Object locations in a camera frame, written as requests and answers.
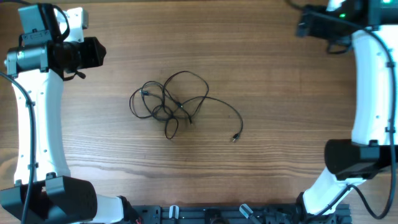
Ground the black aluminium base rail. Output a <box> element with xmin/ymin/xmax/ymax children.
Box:
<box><xmin>133</xmin><ymin>203</ymin><xmax>353</xmax><ymax>224</ymax></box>

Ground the black camera cable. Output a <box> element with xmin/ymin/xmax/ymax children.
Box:
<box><xmin>284</xmin><ymin>0</ymin><xmax>398</xmax><ymax>221</ymax></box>
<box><xmin>0</xmin><ymin>0</ymin><xmax>71</xmax><ymax>224</ymax></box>

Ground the black left camera cable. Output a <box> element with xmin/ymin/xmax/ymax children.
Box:
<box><xmin>0</xmin><ymin>0</ymin><xmax>71</xmax><ymax>224</ymax></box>

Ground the black USB cable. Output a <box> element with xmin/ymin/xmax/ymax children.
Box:
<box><xmin>152</xmin><ymin>70</ymin><xmax>244</xmax><ymax>143</ymax></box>

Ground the black right camera cable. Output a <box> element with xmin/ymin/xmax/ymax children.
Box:
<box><xmin>284</xmin><ymin>0</ymin><xmax>398</xmax><ymax>221</ymax></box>

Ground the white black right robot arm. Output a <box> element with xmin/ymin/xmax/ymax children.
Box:
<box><xmin>297</xmin><ymin>0</ymin><xmax>397</xmax><ymax>222</ymax></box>

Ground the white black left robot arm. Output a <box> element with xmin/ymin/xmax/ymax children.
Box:
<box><xmin>1</xmin><ymin>3</ymin><xmax>128</xmax><ymax>223</ymax></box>

